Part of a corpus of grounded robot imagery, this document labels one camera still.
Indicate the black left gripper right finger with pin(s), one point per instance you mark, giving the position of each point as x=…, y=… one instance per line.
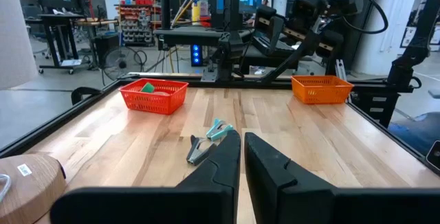
x=275, y=189

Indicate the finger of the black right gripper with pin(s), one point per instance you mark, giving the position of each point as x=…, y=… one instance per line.
x=330, y=43
x=277, y=35

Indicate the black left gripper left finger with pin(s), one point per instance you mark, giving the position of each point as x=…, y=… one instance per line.
x=206, y=189

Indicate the red plastic basket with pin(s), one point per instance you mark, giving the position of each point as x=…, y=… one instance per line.
x=151, y=102

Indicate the red tape roll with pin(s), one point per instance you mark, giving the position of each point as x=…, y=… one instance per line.
x=161, y=93

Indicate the green tape roll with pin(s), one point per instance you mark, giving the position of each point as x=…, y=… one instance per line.
x=148, y=87

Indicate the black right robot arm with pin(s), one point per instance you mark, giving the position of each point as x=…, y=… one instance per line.
x=233, y=18

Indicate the teal staple remover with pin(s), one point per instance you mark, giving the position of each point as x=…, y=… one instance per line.
x=218, y=129

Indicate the silver aluminium extrusion piece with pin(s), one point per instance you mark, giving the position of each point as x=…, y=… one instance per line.
x=340, y=69

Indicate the orange plastic basket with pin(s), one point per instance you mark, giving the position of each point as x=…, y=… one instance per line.
x=321, y=91

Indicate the black drawer cabinet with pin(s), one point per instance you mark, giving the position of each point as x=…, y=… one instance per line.
x=374, y=109

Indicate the white plastic jug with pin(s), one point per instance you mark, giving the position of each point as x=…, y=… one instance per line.
x=204, y=2

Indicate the computer tower with blue lights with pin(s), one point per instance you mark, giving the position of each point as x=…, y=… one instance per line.
x=196, y=54

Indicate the grey computer cart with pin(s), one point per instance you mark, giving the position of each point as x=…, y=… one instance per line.
x=192, y=35

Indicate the yellow bottle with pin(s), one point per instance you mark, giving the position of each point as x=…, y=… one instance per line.
x=196, y=11

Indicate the black cart pole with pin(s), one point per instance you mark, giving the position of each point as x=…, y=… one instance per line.
x=165, y=4

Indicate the parts shelf with bins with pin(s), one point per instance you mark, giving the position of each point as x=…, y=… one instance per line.
x=137, y=28

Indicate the black floor fan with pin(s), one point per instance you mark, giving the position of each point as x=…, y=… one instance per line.
x=118, y=62

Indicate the black bin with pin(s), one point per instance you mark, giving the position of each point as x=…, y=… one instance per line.
x=106, y=48

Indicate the white lamp with wooden base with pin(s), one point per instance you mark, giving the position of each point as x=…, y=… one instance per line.
x=31, y=189

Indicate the white paper on desk foot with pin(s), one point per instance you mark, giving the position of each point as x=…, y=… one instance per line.
x=71, y=62

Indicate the black standing desk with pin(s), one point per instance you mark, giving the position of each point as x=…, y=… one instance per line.
x=55, y=17

